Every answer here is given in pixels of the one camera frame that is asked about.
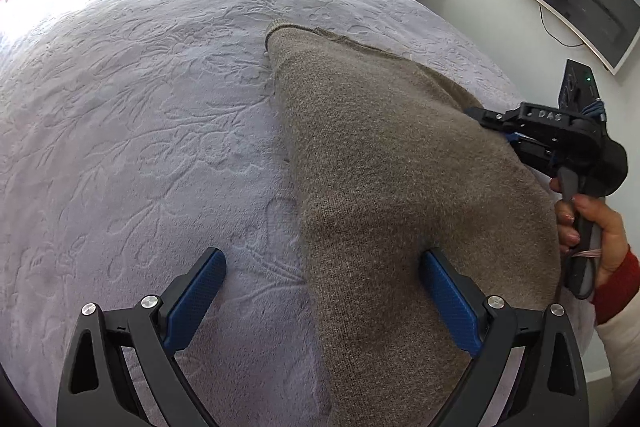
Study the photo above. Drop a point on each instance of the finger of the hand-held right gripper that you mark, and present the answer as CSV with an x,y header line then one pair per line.
x,y
525,147
492,118

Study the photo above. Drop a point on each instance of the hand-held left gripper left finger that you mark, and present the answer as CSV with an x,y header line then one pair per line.
x,y
197,292

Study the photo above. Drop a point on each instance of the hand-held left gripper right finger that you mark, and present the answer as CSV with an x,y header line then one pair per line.
x,y
450,302

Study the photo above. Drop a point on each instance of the brown knitted sweater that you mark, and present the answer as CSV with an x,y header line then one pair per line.
x,y
400,187

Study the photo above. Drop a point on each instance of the person's right forearm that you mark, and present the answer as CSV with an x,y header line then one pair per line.
x,y
620,302

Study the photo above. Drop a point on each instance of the person's right hand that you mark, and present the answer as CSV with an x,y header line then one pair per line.
x,y
607,232

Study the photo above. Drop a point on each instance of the black electronic box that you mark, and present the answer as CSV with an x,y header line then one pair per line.
x,y
577,87

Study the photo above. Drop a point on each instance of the pale embossed bed blanket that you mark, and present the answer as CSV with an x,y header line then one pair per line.
x,y
150,107

